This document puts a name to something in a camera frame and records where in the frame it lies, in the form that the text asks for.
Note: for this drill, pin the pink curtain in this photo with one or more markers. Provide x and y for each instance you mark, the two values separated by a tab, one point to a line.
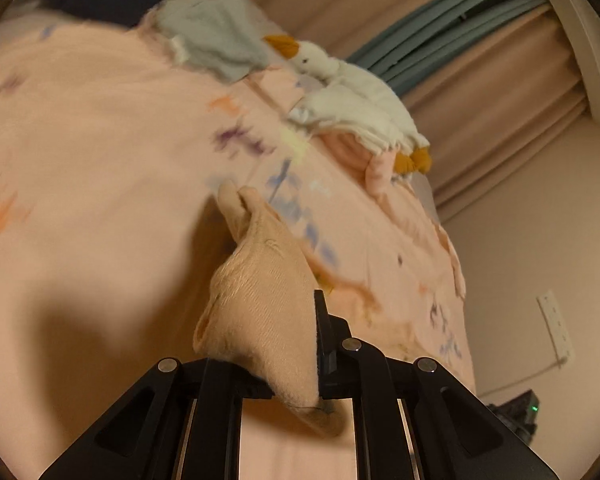
355	0
505	110

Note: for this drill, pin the grey-blue garment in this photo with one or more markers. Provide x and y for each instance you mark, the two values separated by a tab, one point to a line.
215	35

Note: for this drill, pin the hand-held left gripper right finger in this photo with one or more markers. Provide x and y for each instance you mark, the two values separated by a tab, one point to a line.
325	355

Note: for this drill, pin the white goose plush toy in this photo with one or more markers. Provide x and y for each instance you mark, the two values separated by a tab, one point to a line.
320	62

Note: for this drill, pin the white wall power strip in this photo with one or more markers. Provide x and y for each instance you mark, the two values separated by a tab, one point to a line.
555	327

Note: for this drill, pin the white curtain pelmet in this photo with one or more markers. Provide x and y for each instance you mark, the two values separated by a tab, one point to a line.
580	35

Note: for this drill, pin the pink folded clothes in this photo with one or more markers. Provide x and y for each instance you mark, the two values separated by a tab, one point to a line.
352	155

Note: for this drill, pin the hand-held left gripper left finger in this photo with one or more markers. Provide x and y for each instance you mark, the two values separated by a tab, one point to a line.
220	385

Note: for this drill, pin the teal curtain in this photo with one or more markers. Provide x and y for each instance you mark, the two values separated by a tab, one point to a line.
455	30

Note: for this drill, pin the grey bed sheet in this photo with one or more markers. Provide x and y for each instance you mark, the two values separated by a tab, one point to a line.
425	195

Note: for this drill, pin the pink animal-print blanket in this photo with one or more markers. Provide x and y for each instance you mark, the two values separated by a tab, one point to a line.
105	160

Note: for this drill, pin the peach printed long-sleeve shirt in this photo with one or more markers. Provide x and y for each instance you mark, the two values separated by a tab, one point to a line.
260	300

